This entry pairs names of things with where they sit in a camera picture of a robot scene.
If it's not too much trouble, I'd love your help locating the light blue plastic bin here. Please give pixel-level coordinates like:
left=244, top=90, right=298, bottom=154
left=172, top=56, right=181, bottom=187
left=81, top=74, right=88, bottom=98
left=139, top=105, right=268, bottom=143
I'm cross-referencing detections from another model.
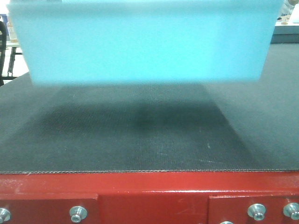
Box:
left=7, top=0, right=283, bottom=85

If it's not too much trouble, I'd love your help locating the dark conveyor belt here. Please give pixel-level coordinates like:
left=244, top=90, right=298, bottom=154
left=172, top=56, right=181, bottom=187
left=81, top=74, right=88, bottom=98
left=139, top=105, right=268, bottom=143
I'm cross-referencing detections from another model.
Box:
left=0, top=44, right=299, bottom=174

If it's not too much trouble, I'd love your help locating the silver bolt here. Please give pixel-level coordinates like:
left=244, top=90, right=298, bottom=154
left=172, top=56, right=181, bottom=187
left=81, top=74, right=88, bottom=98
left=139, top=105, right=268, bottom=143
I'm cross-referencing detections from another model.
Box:
left=283, top=203, right=299, bottom=220
left=247, top=203, right=266, bottom=221
left=69, top=206, right=88, bottom=224
left=0, top=208, right=11, bottom=224

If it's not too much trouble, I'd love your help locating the man in grey hoodie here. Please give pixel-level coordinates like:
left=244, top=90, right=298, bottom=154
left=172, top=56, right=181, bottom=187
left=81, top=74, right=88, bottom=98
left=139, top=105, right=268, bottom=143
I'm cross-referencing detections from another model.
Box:
left=278, top=0, right=299, bottom=17

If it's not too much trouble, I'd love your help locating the red conveyor frame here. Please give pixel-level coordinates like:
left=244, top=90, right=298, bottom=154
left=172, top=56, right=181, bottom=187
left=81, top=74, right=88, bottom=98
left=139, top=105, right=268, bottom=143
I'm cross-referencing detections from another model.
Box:
left=0, top=172, right=299, bottom=224

